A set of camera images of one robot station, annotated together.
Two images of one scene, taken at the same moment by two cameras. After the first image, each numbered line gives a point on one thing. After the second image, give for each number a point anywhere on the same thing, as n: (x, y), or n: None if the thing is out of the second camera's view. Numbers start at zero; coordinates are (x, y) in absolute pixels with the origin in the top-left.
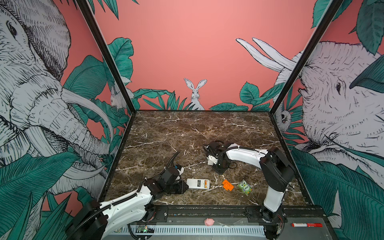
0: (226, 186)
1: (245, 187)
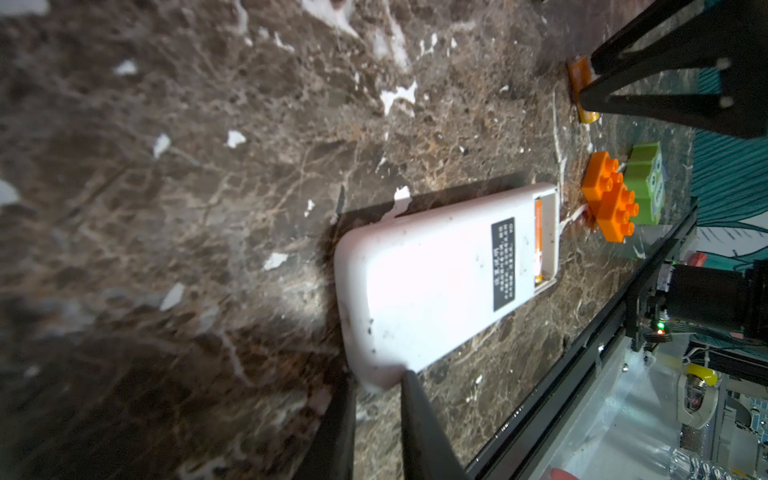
0: (610, 201)
1: (645, 179)
